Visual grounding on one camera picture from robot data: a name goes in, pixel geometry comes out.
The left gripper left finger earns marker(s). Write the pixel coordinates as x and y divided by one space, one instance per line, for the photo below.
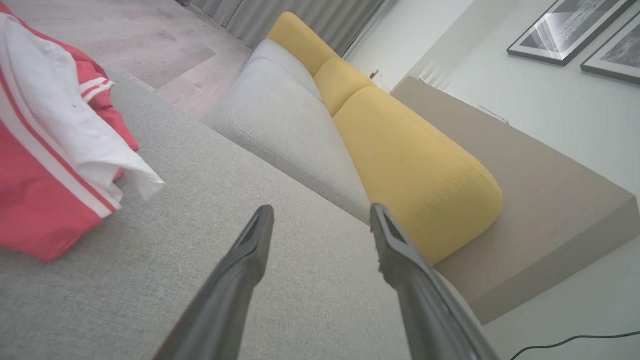
235 290

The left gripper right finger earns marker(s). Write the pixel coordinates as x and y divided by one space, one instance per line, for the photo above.
420 300

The red garment white striped trim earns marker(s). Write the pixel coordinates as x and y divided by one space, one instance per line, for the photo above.
45 200

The grey sofa seat cushion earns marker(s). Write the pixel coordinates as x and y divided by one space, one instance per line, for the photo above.
280 57
150 280
280 130

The yellow sofa back cushion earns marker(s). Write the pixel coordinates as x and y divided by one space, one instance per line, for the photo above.
300 40
415 165
340 82

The grey curtain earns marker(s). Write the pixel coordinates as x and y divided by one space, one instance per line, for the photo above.
300 15

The black framed picture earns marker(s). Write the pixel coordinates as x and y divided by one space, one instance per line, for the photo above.
565 25
620 52

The beige wall ledge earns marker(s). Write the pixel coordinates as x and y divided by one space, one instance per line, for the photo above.
550 210

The white wall socket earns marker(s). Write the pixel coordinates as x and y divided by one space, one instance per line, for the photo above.
375 74

